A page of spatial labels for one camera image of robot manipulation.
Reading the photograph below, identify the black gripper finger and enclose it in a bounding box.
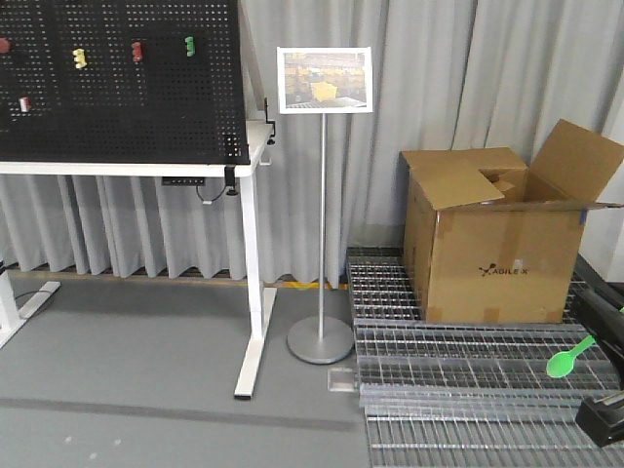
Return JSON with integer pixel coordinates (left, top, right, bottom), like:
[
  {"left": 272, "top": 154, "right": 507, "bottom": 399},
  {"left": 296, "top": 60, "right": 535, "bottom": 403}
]
[
  {"left": 571, "top": 290, "right": 623, "bottom": 351},
  {"left": 575, "top": 391, "right": 623, "bottom": 448}
]

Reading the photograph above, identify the green plastic spoon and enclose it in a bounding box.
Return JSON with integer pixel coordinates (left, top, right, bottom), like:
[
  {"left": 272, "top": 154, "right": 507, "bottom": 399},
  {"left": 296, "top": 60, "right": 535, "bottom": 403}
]
[{"left": 546, "top": 335, "right": 596, "bottom": 378}]

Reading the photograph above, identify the brown cardboard box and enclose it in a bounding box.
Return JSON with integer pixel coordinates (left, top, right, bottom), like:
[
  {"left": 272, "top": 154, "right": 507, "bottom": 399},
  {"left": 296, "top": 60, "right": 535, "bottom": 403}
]
[{"left": 403, "top": 120, "right": 623, "bottom": 324}]

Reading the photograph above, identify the metal grating stack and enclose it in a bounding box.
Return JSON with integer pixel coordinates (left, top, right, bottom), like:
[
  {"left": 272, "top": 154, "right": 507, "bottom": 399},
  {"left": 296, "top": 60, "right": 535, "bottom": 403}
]
[{"left": 346, "top": 248, "right": 623, "bottom": 467}]

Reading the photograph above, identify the clear acrylic block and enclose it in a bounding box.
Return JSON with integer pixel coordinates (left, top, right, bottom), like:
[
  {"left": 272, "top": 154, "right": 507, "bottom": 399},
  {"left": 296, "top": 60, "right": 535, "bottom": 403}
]
[{"left": 327, "top": 368, "right": 358, "bottom": 393}]

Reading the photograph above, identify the grey curtain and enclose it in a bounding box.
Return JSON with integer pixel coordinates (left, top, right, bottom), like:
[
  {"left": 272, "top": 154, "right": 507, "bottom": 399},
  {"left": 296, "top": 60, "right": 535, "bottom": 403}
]
[{"left": 1, "top": 1, "right": 623, "bottom": 283}]

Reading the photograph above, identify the sign stand with picture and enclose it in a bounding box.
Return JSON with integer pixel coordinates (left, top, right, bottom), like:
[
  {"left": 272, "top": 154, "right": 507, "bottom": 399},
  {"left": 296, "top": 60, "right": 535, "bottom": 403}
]
[{"left": 277, "top": 47, "right": 373, "bottom": 365}]

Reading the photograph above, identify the black desk clamp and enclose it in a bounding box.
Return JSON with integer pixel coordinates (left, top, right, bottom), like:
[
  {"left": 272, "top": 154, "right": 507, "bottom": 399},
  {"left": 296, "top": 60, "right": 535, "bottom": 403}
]
[{"left": 224, "top": 165, "right": 239, "bottom": 196}]

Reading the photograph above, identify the black desk control box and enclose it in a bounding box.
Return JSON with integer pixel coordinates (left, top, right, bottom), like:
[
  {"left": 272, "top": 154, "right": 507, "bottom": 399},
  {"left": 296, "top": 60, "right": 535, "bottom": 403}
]
[{"left": 161, "top": 176, "right": 206, "bottom": 186}]

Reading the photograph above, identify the green peg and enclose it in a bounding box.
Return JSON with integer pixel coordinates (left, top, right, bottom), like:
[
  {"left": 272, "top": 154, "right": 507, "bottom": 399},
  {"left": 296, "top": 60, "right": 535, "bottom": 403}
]
[{"left": 184, "top": 36, "right": 196, "bottom": 58}]

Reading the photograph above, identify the black pegboard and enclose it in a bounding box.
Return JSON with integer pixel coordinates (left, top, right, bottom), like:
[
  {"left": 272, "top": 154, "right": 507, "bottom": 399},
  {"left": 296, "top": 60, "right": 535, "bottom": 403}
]
[{"left": 1, "top": 1, "right": 250, "bottom": 165}]

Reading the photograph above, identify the yellow peg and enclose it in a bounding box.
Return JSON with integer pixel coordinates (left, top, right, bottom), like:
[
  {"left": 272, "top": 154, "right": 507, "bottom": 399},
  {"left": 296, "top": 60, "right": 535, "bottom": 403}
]
[{"left": 72, "top": 48, "right": 88, "bottom": 69}]

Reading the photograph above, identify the red white peg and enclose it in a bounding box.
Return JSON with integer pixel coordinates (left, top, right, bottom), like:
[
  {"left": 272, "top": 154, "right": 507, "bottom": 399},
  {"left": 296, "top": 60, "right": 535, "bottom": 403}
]
[{"left": 19, "top": 97, "right": 31, "bottom": 113}]

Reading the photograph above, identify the dark red peg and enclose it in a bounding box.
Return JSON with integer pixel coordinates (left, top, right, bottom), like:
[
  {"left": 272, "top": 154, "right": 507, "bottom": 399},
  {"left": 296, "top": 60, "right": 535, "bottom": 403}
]
[{"left": 0, "top": 37, "right": 11, "bottom": 54}]

